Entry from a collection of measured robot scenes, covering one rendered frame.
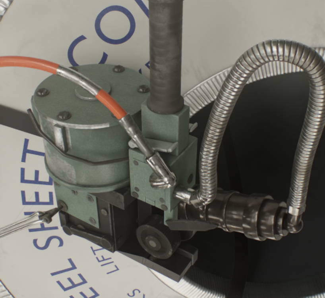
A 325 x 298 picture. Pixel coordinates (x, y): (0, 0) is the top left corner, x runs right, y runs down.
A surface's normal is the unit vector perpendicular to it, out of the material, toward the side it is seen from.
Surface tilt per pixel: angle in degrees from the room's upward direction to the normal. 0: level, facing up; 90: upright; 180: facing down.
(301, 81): 51
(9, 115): 90
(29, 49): 90
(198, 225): 47
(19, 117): 90
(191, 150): 137
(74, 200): 58
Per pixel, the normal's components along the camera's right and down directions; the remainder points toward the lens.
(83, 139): -0.11, 0.58
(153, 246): -0.54, 0.50
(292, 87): -0.82, -0.46
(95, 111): 0.00, -0.81
